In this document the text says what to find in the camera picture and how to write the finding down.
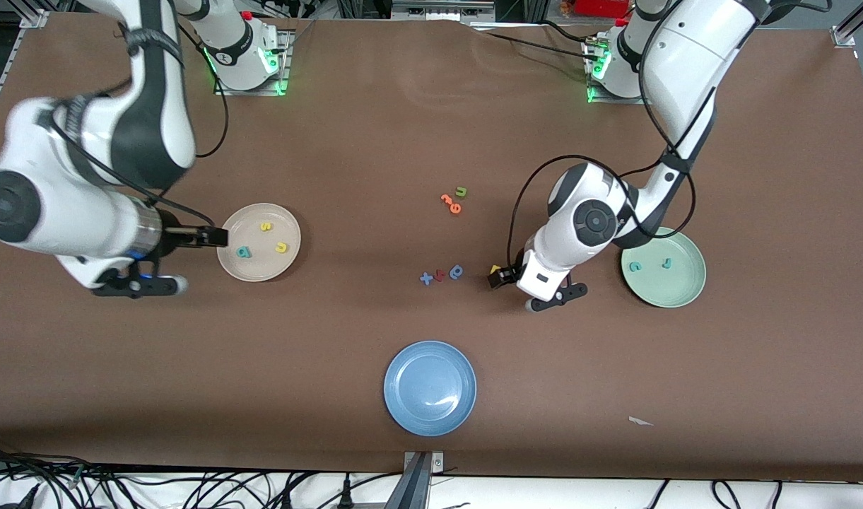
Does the aluminium corner profile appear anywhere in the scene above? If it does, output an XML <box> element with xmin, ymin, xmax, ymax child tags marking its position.
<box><xmin>830</xmin><ymin>0</ymin><xmax>863</xmax><ymax>47</ymax></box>
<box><xmin>0</xmin><ymin>0</ymin><xmax>52</xmax><ymax>139</ymax></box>

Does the metal table edge bracket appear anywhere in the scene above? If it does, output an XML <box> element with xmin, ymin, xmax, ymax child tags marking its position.
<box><xmin>385</xmin><ymin>451</ymin><xmax>446</xmax><ymax>509</ymax></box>

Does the brown table cover sheet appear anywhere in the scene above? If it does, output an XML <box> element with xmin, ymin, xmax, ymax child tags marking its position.
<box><xmin>0</xmin><ymin>13</ymin><xmax>863</xmax><ymax>483</ymax></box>

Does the grey power strip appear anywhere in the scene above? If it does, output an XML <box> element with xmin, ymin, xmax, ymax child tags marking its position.
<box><xmin>391</xmin><ymin>0</ymin><xmax>497</xmax><ymax>22</ymax></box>

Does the green plate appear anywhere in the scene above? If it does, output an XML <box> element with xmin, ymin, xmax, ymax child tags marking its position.
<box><xmin>621</xmin><ymin>228</ymin><xmax>708</xmax><ymax>309</ymax></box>

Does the black base cable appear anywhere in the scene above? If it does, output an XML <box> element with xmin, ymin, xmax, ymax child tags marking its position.
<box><xmin>481</xmin><ymin>30</ymin><xmax>605</xmax><ymax>63</ymax></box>
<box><xmin>541</xmin><ymin>18</ymin><xmax>601</xmax><ymax>43</ymax></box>

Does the black looping right arm cable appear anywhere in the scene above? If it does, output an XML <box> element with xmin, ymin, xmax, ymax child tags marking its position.
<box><xmin>180</xmin><ymin>21</ymin><xmax>230</xmax><ymax>159</ymax></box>

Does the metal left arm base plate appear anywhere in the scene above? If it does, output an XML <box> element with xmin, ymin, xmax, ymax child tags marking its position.
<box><xmin>585</xmin><ymin>39</ymin><xmax>651</xmax><ymax>106</ymax></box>

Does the blue plate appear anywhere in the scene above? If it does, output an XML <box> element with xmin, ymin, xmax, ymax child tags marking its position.
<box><xmin>383</xmin><ymin>340</ymin><xmax>478</xmax><ymax>438</ymax></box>

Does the beige brown plate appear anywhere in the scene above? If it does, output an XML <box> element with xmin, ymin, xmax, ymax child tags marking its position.
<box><xmin>216</xmin><ymin>203</ymin><xmax>303</xmax><ymax>283</ymax></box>

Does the red box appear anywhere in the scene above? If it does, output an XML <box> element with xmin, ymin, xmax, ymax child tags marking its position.
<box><xmin>571</xmin><ymin>0</ymin><xmax>633</xmax><ymax>18</ymax></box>

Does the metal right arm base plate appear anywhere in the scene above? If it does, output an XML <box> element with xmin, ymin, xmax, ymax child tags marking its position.
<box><xmin>214</xmin><ymin>28</ymin><xmax>291</xmax><ymax>97</ymax></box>

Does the black tangled floor cable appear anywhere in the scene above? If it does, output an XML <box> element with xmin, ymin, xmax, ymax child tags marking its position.
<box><xmin>0</xmin><ymin>444</ymin><xmax>121</xmax><ymax>509</ymax></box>
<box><xmin>99</xmin><ymin>470</ymin><xmax>276</xmax><ymax>509</ymax></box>

